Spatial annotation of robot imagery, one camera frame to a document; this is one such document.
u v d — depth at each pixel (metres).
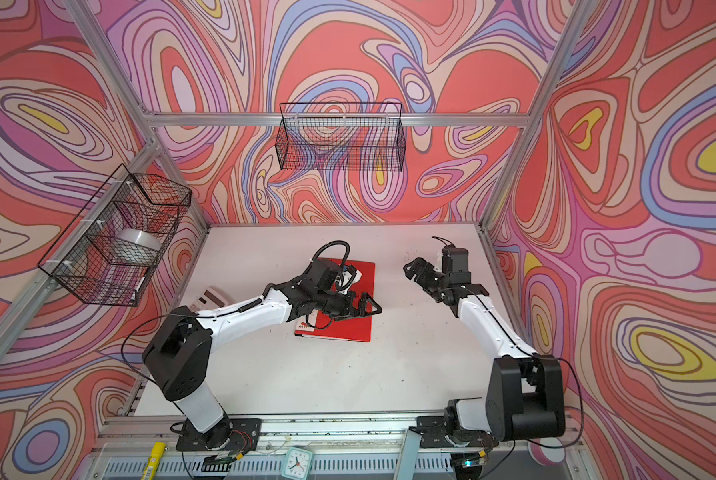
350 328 0.72
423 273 0.77
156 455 0.69
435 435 0.73
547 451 0.67
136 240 0.73
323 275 0.67
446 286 0.66
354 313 0.72
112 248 0.71
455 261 0.66
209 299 0.95
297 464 0.68
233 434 0.73
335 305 0.72
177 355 0.45
